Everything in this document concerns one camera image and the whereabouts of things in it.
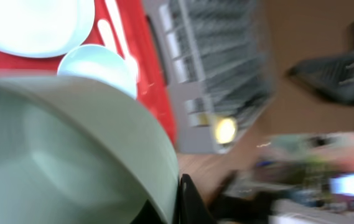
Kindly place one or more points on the green bowl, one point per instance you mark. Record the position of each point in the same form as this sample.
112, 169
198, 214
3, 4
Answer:
74, 150

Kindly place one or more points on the red serving tray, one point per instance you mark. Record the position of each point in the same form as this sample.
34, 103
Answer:
151, 87

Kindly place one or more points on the light blue plate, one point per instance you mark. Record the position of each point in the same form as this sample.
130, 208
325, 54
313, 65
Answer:
44, 28

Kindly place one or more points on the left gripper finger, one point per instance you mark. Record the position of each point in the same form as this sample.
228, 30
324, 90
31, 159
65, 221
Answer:
192, 209

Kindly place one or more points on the light blue bowl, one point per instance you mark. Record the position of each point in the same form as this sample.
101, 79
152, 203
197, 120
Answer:
99, 63

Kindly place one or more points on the white plastic spoon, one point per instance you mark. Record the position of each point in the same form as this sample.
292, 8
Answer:
107, 36

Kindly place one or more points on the grey dishwasher rack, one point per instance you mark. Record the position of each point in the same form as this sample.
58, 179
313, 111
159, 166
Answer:
217, 62

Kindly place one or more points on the yellow cup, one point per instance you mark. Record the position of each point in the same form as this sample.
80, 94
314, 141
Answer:
225, 129

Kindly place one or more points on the white plastic fork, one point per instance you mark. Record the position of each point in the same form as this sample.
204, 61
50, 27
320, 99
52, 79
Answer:
114, 13

